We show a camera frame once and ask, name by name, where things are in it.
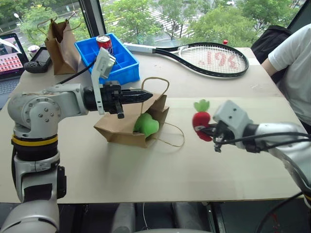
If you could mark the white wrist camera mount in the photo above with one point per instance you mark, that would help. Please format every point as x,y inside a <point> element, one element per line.
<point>230,116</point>
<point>103,64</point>

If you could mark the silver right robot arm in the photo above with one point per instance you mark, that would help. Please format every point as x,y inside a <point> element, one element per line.
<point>286,138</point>

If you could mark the red soda can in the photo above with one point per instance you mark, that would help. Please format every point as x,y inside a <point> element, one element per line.
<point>105,44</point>

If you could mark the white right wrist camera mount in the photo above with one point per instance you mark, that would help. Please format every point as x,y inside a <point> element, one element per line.
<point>230,116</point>

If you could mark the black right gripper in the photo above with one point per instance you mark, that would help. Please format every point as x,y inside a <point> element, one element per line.
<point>219,137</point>

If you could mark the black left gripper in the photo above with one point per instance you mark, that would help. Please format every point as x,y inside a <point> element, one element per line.
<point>110,98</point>

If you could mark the open laptop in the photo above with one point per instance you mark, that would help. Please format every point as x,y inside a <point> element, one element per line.
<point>9,65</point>

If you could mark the blue plastic divided bin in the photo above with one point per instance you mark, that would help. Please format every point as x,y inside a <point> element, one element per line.
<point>126,64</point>

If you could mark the upright brown paper bag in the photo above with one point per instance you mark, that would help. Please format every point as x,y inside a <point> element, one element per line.
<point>62,53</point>

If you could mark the black window frame post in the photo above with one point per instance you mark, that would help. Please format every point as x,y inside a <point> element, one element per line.
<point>93,19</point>

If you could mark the crumpled brown paper bag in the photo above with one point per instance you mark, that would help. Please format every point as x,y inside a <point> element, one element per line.
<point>121,128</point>

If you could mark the grey rounded shape under table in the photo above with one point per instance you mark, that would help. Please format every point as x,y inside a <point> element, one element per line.
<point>124,217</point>

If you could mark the white purple cup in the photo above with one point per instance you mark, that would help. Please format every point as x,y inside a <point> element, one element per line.
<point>33,51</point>

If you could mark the green plush toy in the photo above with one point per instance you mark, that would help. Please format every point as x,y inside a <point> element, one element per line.
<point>145,125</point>

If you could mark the person in white shirt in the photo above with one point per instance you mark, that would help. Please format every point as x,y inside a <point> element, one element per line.
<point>295,68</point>

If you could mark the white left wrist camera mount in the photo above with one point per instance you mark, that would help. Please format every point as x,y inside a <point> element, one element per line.
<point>103,64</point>

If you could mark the red radish plush toy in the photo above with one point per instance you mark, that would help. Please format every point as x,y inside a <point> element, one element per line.
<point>200,119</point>

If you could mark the black white tennis racket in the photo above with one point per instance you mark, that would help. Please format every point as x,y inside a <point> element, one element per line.
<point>213,58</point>

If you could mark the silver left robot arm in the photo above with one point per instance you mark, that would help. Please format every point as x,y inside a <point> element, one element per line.
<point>43,111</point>

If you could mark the black handheld game console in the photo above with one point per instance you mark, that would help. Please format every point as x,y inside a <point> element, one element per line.
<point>39,60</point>

